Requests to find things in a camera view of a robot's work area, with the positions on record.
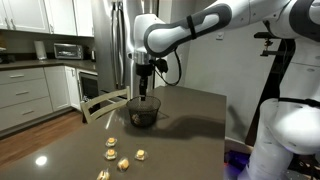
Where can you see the wrapped candy lower centre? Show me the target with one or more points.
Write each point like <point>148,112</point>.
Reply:
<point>123,164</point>

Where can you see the paper towel roll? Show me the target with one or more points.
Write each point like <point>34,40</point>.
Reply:
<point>40,50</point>

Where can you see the black camera stand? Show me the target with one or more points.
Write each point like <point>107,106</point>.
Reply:
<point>282,58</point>

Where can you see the white upper cabinets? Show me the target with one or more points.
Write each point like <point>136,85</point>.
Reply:
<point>59,17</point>

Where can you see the wrapped candy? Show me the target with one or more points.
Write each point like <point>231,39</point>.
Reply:
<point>123,164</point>
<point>110,154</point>
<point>141,155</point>
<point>111,142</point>

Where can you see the candy inside mesh bowl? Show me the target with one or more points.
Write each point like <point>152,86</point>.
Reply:
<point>136,119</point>

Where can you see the stainless steel refrigerator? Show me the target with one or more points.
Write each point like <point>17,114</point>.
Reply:
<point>113,22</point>

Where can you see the white lower drawer cabinets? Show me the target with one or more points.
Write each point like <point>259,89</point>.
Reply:
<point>29,94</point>

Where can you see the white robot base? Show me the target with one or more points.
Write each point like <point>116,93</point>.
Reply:
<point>290,124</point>

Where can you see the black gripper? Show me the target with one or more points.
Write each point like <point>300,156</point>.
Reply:
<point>144,72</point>

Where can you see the wrapped candy far left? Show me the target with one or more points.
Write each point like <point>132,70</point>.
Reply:
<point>111,142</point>

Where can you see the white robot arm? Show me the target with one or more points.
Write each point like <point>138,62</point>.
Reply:
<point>298,20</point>

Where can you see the light wooden chair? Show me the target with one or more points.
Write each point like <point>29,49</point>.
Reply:
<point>98,106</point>

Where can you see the silver toaster oven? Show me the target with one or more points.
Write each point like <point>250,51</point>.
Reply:
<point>68,51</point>

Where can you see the wrapped candy front edge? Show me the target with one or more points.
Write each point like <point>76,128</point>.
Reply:
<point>103,175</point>

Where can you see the wrapped candy centre right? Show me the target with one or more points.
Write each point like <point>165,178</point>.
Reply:
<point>141,155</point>

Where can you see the wrapped candy middle left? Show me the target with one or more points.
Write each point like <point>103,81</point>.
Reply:
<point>110,154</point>

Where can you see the black built-in oven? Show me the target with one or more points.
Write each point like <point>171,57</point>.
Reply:
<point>88,85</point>

